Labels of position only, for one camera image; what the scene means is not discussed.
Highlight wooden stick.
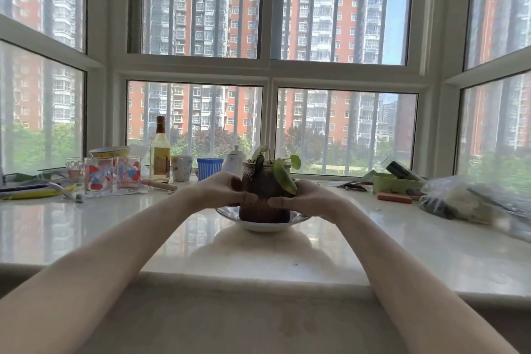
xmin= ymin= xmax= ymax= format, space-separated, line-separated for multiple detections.
xmin=140 ymin=179 xmax=178 ymax=192

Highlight toothbrush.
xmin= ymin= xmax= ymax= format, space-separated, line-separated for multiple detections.
xmin=47 ymin=182 xmax=86 ymax=204

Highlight white teapot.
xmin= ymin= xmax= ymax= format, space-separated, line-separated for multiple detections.
xmin=222 ymin=145 xmax=249 ymax=178

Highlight person's left forearm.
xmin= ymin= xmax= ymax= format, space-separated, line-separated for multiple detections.
xmin=0 ymin=190 xmax=202 ymax=354

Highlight green box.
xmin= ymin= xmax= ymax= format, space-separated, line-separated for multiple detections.
xmin=372 ymin=173 xmax=425 ymax=197

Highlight white saucer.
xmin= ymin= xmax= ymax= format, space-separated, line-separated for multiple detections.
xmin=215 ymin=205 xmax=312 ymax=234

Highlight yellow bowl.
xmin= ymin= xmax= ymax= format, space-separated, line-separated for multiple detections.
xmin=89 ymin=146 xmax=132 ymax=159

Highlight yellow flat tool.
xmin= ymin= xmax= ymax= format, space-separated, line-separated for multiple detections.
xmin=0 ymin=184 xmax=80 ymax=201

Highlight dark rolled cylinder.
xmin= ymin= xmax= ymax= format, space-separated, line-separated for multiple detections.
xmin=385 ymin=160 xmax=425 ymax=183

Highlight clear glass bottle brown cap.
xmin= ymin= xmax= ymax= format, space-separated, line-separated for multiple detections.
xmin=149 ymin=116 xmax=172 ymax=183

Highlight person's right forearm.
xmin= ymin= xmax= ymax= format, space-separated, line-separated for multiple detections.
xmin=334 ymin=203 xmax=520 ymax=354

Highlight printed drinking glass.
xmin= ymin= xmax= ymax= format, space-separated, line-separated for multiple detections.
xmin=84 ymin=157 xmax=115 ymax=198
xmin=116 ymin=156 xmax=142 ymax=191
xmin=65 ymin=157 xmax=86 ymax=184

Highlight person's left hand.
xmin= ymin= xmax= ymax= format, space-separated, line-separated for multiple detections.
xmin=193 ymin=171 xmax=259 ymax=212

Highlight white patterned mug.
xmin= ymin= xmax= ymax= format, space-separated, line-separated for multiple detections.
xmin=170 ymin=155 xmax=194 ymax=183

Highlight pink rectangular block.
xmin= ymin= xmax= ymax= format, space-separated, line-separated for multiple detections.
xmin=376 ymin=192 xmax=414 ymax=204

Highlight person's right hand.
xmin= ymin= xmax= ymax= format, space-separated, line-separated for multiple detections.
xmin=267 ymin=179 xmax=347 ymax=224

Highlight blue ribbed plastic container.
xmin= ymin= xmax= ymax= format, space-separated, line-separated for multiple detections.
xmin=196 ymin=157 xmax=225 ymax=182

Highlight white window frame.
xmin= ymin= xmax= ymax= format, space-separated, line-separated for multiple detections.
xmin=0 ymin=0 xmax=531 ymax=184

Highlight green leafy plant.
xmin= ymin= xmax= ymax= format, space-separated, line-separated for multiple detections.
xmin=248 ymin=146 xmax=302 ymax=197

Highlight loose papers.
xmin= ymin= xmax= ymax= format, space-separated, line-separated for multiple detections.
xmin=328 ymin=170 xmax=378 ymax=193

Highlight clear plastic bag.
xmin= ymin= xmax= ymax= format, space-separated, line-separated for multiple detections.
xmin=418 ymin=175 xmax=531 ymax=243

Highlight brown textured plant pot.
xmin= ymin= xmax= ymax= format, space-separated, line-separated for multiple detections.
xmin=239 ymin=160 xmax=293 ymax=224

